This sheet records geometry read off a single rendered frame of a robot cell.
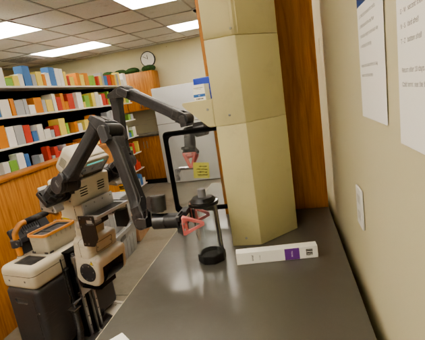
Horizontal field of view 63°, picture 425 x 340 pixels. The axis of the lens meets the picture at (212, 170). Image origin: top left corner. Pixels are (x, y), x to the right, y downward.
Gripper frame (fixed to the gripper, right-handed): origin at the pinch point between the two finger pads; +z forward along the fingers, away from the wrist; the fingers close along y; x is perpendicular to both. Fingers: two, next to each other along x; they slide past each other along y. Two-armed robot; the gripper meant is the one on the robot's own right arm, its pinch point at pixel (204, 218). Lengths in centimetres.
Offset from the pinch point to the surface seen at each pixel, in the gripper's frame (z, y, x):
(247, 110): 18.8, 10.9, -35.5
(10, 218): -188, 106, 30
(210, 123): 4.7, 9.8, -32.8
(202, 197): 0.6, -1.6, -8.2
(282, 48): 33, 47, -58
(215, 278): 4.5, -14.2, 15.8
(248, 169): 16.5, 9.8, -14.2
